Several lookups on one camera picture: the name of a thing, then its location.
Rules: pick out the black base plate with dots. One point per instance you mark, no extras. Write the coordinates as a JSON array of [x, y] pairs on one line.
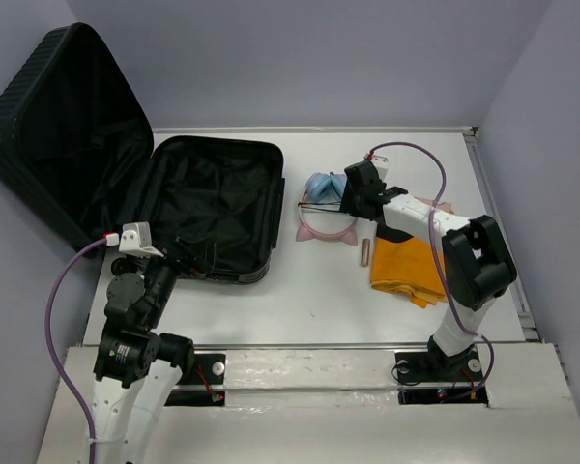
[[204, 385], [422, 385]]

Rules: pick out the pink blue cat-ear headphones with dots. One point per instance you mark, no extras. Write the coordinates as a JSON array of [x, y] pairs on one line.
[[323, 194]]

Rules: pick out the rose gold tube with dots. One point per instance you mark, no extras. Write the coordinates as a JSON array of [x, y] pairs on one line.
[[366, 248]]

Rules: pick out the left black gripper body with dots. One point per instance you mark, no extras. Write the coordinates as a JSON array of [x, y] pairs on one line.
[[185, 265]]

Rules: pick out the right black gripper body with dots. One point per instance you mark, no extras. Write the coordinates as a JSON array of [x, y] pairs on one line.
[[352, 202]]

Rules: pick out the black hard-shell suitcase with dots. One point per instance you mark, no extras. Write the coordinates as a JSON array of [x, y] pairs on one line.
[[77, 148]]

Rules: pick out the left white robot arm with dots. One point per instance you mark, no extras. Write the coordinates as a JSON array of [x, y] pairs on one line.
[[135, 369]]

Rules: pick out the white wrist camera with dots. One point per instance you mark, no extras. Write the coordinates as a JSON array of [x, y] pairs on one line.
[[136, 241], [381, 164]]

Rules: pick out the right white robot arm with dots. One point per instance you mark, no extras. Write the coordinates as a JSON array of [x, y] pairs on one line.
[[470, 255]]

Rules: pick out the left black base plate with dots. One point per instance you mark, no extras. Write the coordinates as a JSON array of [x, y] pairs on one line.
[[204, 385]]

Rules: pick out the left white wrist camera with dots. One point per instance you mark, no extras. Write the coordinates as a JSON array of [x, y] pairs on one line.
[[136, 241]]

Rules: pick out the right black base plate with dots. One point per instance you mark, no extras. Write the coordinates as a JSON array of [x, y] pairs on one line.
[[422, 385]]

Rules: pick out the orange cloth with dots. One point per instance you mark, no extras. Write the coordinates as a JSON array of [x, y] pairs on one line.
[[403, 264]]

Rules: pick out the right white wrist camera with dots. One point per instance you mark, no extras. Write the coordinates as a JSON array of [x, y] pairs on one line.
[[381, 164]]

